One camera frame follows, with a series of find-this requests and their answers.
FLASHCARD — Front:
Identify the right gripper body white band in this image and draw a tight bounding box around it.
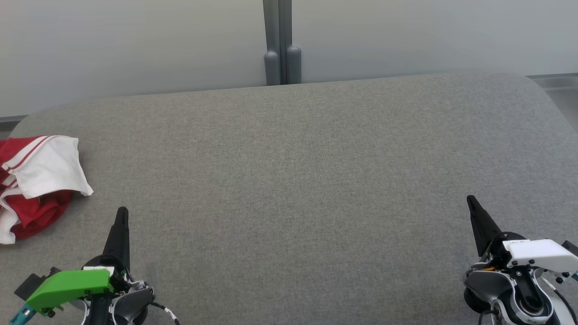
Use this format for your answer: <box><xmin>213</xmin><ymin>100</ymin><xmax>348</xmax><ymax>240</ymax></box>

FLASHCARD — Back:
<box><xmin>480</xmin><ymin>232</ymin><xmax>578</xmax><ymax>274</ymax></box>

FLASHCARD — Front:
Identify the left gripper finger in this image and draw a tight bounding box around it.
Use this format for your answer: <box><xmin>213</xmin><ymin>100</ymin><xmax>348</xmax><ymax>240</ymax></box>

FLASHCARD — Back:
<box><xmin>103</xmin><ymin>206</ymin><xmax>132</xmax><ymax>272</ymax></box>

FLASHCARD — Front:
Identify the black white striped cable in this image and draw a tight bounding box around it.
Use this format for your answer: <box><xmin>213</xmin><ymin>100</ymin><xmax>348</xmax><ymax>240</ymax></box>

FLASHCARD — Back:
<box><xmin>150</xmin><ymin>301</ymin><xmax>182</xmax><ymax>325</ymax></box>

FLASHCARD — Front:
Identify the left arm cable teal plug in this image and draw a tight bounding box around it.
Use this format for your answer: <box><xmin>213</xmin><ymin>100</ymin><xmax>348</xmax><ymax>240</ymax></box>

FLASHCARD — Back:
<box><xmin>8</xmin><ymin>304</ymin><xmax>37</xmax><ymax>325</ymax></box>

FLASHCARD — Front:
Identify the grey partition frame post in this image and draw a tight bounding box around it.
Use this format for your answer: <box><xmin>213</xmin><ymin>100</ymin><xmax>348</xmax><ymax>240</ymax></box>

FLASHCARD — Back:
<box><xmin>263</xmin><ymin>0</ymin><xmax>293</xmax><ymax>85</ymax></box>

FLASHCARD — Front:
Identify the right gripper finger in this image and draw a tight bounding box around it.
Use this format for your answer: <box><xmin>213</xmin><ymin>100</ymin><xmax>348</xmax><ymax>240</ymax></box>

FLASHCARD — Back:
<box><xmin>466</xmin><ymin>195</ymin><xmax>507</xmax><ymax>257</ymax></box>

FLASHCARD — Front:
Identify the red jersey number 23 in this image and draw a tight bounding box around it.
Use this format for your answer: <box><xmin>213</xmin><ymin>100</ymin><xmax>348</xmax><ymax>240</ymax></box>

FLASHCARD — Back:
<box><xmin>0</xmin><ymin>135</ymin><xmax>94</xmax><ymax>200</ymax></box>

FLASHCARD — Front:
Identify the grey partition base rail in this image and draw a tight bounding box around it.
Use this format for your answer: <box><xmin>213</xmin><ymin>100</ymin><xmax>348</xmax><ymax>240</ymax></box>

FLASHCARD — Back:
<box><xmin>525</xmin><ymin>72</ymin><xmax>578</xmax><ymax>94</ymax></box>
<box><xmin>0</xmin><ymin>115</ymin><xmax>29</xmax><ymax>130</ymax></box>

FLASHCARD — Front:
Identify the grey cylindrical post cap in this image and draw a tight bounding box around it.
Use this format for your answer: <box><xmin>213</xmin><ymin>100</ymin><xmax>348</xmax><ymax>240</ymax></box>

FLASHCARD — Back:
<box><xmin>264</xmin><ymin>51</ymin><xmax>282</xmax><ymax>86</ymax></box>
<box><xmin>286</xmin><ymin>45</ymin><xmax>302</xmax><ymax>85</ymax></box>

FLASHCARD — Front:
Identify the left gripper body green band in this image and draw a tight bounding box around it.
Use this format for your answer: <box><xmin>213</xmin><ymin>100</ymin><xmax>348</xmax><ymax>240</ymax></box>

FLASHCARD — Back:
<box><xmin>26</xmin><ymin>255</ymin><xmax>132</xmax><ymax>317</ymax></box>

